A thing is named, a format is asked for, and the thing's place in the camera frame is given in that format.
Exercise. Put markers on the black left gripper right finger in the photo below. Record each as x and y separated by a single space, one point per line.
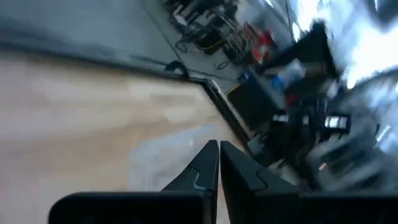
245 186

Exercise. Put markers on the red and white object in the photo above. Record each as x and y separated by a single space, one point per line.
264 46

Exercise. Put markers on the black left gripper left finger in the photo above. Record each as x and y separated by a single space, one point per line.
199 180

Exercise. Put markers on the black table edge rim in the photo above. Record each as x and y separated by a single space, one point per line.
224 109

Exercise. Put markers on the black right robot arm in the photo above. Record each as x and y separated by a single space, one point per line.
311 46

